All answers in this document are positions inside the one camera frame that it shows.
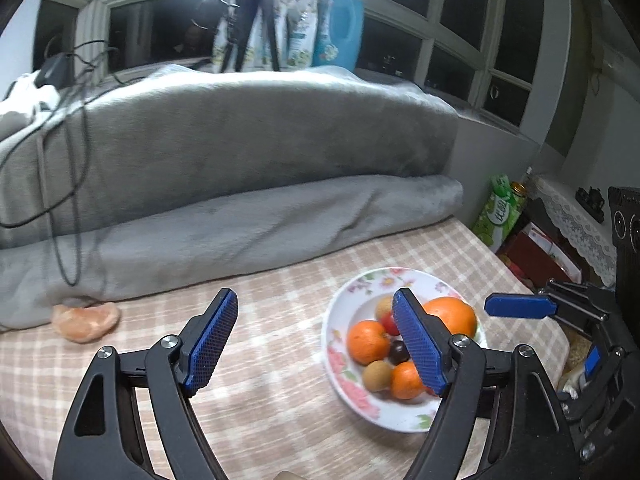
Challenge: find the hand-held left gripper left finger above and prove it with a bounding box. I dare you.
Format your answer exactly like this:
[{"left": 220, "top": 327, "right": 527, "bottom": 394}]
[{"left": 52, "top": 287, "right": 240, "bottom": 480}]

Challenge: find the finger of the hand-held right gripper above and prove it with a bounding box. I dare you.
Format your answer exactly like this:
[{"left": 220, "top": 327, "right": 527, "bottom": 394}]
[
  {"left": 557, "top": 346, "right": 633, "bottom": 413},
  {"left": 484, "top": 280, "right": 621, "bottom": 331}
]

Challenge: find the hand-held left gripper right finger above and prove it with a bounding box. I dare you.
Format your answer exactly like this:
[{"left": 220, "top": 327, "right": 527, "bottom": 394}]
[{"left": 391, "top": 287, "right": 576, "bottom": 480}]

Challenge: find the small orange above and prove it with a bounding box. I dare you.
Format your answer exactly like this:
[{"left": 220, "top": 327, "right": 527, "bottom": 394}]
[
  {"left": 346, "top": 320, "right": 391, "bottom": 365},
  {"left": 390, "top": 361, "right": 426, "bottom": 401}
]

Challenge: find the large orange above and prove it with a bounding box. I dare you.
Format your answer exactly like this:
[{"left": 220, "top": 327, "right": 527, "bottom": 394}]
[{"left": 424, "top": 296, "right": 477, "bottom": 341}]

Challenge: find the white floral plate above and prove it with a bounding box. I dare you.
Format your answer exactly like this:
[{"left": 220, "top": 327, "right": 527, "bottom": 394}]
[{"left": 320, "top": 267, "right": 488, "bottom": 433}]

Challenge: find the red box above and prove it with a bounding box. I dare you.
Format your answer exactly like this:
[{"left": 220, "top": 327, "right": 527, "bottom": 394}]
[{"left": 500, "top": 222, "right": 583, "bottom": 291}]

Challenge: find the white lace cloth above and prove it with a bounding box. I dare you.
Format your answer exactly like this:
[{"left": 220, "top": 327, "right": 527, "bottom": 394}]
[{"left": 530, "top": 174, "right": 618, "bottom": 286}]

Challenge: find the small black object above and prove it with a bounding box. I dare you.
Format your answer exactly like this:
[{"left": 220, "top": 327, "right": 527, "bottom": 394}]
[{"left": 575, "top": 186, "right": 607, "bottom": 221}]

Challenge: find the pink checked bed sheet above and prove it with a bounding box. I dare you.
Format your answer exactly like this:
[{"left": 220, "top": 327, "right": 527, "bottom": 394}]
[{"left": 0, "top": 215, "right": 571, "bottom": 480}]

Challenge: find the green drink bottle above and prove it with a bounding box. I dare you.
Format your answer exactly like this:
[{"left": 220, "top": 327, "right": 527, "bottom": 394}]
[{"left": 471, "top": 175, "right": 526, "bottom": 253}]

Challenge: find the peeled tangerine piece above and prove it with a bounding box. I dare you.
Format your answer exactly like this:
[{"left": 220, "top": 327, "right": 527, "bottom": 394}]
[{"left": 51, "top": 302, "right": 122, "bottom": 344}]

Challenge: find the grey fleece blanket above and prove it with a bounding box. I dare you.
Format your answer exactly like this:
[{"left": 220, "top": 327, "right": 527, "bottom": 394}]
[{"left": 0, "top": 64, "right": 466, "bottom": 331}]

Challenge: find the white floral refill pouch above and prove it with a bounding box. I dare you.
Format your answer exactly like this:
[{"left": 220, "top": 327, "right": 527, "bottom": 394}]
[
  {"left": 212, "top": 0, "right": 261, "bottom": 73},
  {"left": 280, "top": 0, "right": 321, "bottom": 68}
]

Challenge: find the black power adapter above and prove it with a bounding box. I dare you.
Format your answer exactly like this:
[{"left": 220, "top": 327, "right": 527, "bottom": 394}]
[{"left": 32, "top": 53, "right": 71, "bottom": 86}]

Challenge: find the black tripod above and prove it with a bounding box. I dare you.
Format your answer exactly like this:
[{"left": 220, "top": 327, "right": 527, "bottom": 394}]
[{"left": 220, "top": 0, "right": 281, "bottom": 73}]

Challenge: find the blue detergent bottle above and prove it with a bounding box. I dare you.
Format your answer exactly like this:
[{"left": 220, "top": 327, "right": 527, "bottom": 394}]
[{"left": 312, "top": 0, "right": 365, "bottom": 72}]

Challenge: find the black cable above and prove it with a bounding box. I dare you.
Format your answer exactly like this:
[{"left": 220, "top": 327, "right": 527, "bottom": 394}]
[{"left": 0, "top": 40, "right": 151, "bottom": 286}]

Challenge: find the white window frame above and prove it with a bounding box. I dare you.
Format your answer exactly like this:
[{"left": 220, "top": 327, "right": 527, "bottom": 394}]
[{"left": 30, "top": 0, "right": 571, "bottom": 151}]

